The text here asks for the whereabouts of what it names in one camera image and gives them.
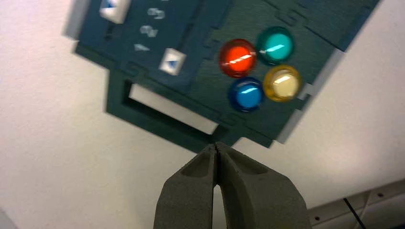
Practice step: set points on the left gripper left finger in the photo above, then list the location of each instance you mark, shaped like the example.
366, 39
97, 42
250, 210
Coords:
186, 199

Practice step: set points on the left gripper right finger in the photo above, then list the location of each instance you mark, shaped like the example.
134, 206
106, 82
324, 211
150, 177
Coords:
256, 199

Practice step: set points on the white slider knob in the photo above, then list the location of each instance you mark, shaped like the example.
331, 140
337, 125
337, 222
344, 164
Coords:
114, 10
172, 61

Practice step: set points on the blue dome push button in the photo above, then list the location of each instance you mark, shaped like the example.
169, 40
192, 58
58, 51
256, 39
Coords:
247, 94

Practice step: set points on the teal grey control board box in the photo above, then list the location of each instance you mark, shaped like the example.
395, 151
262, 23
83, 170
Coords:
202, 94

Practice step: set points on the yellow dome push button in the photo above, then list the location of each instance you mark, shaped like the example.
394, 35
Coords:
283, 83

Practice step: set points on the red dome push button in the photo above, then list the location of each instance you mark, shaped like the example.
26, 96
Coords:
238, 58

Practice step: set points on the teal dome push button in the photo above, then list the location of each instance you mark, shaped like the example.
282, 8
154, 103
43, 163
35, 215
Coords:
276, 45

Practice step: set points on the white table frame rail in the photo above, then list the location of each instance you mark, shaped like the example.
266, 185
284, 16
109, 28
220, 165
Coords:
379, 205

